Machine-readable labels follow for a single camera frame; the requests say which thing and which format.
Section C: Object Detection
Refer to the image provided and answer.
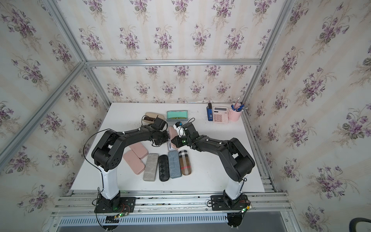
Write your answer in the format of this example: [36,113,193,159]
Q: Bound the pink case white sunglasses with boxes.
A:
[167,127,178,151]

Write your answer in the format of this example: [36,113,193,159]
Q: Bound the beige case brown glasses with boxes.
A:
[142,112,165,125]

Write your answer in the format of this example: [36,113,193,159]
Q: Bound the beige case black glasses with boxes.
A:
[158,155,170,182]

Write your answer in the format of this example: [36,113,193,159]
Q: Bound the grey teal-lined glasses case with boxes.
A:
[166,110,188,121]

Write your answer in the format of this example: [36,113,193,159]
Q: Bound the plaid case purple glasses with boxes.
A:
[178,150,192,176]

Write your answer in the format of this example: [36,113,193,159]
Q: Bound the grey case red sunglasses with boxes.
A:
[143,153,159,182]

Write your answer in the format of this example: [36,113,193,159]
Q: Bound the teal case black glasses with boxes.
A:
[168,151,182,179]

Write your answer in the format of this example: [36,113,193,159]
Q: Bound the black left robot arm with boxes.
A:
[91,126,169,200]

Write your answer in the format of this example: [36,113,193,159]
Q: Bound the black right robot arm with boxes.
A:
[172,122,256,201]

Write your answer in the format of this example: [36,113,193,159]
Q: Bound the blue black stapler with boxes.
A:
[206,102,213,121]

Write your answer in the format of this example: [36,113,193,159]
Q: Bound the pink calculator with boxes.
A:
[213,106,229,124]

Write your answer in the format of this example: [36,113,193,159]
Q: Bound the pink pen cup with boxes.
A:
[228,109,242,122]

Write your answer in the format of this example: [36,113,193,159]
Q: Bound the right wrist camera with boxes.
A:
[174,122,185,137]

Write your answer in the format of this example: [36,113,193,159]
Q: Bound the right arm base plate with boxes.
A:
[209,194,251,212]

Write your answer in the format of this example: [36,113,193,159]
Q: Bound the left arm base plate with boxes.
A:
[94,195,137,214]

